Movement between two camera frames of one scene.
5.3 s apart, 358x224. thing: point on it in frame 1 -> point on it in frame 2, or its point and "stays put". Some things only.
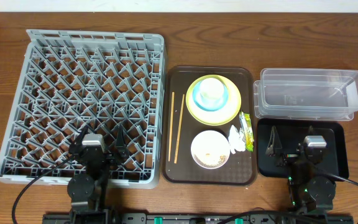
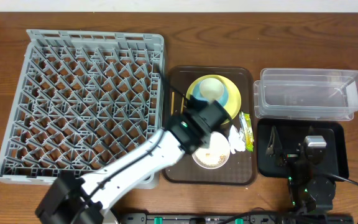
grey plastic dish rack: [71, 80] stays put
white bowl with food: [210, 149] stays put
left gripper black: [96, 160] -> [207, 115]
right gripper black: [286, 158] stays put
